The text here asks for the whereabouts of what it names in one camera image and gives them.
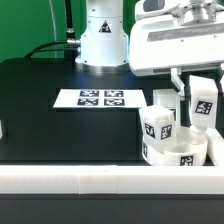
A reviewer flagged black cable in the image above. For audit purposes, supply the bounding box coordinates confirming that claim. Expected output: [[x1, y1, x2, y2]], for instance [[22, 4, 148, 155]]
[[23, 0, 82, 60]]

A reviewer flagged white marker sheet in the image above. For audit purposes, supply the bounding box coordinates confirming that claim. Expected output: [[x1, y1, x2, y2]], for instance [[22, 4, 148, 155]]
[[53, 89, 146, 108]]

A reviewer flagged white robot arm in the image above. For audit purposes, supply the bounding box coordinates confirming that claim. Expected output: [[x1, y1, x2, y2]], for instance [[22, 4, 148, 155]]
[[79, 0, 224, 90]]

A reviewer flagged white round stool seat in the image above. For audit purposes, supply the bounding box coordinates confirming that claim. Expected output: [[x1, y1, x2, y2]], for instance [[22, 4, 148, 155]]
[[142, 126, 208, 166]]

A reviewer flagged white block at left edge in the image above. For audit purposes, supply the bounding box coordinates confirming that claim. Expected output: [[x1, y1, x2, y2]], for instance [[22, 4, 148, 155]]
[[0, 120, 3, 140]]

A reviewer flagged white front fence bar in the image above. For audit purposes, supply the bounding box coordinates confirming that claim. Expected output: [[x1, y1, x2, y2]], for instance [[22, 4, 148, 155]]
[[0, 165, 224, 195]]

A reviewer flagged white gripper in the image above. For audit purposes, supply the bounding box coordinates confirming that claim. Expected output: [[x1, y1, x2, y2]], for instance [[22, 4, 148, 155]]
[[129, 13, 224, 100]]

